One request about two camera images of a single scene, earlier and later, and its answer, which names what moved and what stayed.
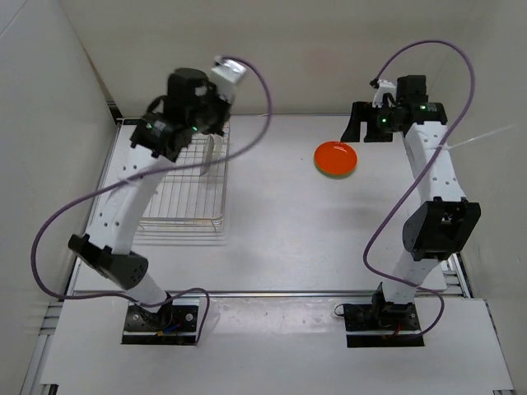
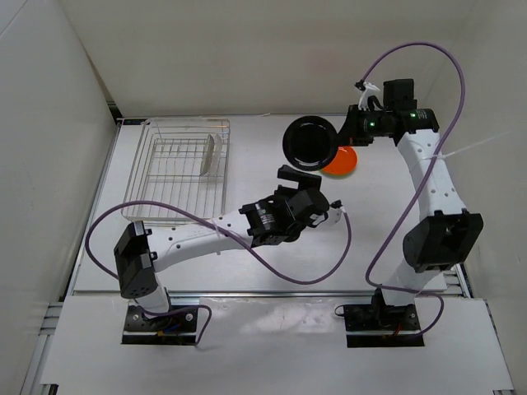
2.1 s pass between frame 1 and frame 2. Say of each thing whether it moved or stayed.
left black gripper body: moved
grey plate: stayed
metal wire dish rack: stayed
